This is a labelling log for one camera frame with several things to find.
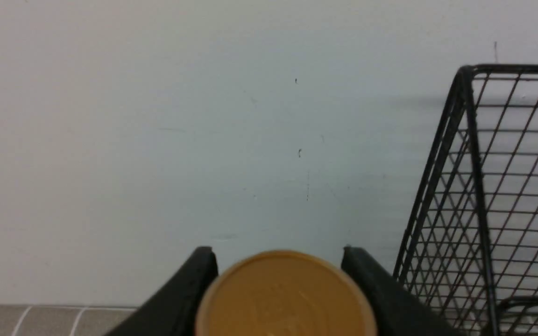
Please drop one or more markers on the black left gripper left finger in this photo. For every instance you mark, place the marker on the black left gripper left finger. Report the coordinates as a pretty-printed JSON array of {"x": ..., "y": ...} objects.
[{"x": 172, "y": 310}]

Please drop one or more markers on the grey checked tablecloth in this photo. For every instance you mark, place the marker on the grey checked tablecloth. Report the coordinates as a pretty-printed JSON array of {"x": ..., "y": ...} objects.
[{"x": 47, "y": 320}]

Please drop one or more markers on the black wire mesh rack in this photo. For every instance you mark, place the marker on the black wire mesh rack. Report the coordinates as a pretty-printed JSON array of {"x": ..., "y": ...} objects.
[{"x": 470, "y": 249}]

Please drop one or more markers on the vinegar bottle with gold cap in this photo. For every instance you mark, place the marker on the vinegar bottle with gold cap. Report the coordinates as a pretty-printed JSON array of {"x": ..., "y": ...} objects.
[{"x": 284, "y": 293}]

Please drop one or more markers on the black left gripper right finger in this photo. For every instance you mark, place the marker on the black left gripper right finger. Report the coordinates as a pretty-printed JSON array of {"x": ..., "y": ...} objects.
[{"x": 397, "y": 312}]

